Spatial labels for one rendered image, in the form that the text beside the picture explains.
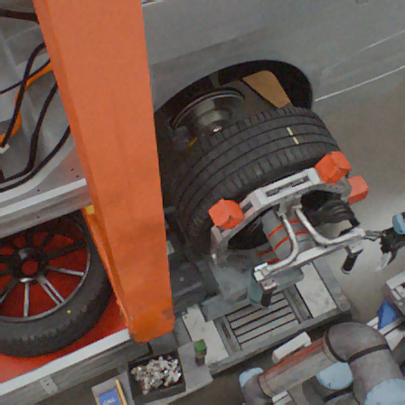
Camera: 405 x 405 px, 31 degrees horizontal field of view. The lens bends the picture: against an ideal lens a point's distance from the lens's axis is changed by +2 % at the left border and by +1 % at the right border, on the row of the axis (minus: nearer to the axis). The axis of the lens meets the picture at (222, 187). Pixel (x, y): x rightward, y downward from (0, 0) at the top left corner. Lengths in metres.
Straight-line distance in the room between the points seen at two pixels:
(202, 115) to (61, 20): 1.61
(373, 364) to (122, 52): 1.00
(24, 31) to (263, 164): 1.15
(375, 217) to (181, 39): 1.80
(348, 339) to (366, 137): 2.18
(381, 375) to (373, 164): 2.14
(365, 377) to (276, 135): 0.94
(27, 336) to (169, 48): 1.29
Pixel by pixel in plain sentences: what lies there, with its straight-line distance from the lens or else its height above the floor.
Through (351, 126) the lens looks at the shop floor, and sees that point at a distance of 3.98.
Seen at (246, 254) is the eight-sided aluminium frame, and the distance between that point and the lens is 2.84.
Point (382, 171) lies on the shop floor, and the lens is 3.86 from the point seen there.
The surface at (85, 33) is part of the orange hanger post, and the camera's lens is 1.29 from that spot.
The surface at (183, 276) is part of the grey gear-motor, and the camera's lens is 3.05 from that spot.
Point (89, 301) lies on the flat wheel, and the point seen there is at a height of 0.50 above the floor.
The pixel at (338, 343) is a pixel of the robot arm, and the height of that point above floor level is 1.41.
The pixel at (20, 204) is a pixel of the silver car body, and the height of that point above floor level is 0.91.
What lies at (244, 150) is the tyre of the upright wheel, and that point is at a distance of 2.44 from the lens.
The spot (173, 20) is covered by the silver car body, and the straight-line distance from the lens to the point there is 2.19.
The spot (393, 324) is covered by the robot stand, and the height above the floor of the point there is 0.73.
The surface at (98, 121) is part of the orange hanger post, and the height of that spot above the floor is 2.01.
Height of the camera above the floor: 3.22
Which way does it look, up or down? 61 degrees down
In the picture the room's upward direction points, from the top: 3 degrees clockwise
